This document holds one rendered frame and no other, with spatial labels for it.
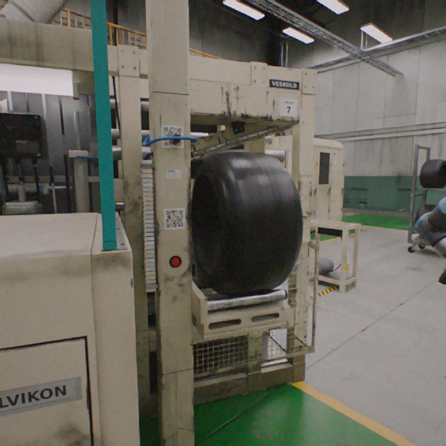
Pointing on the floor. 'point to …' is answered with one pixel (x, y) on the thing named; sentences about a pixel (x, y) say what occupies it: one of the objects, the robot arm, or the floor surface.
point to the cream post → (159, 43)
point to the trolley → (438, 168)
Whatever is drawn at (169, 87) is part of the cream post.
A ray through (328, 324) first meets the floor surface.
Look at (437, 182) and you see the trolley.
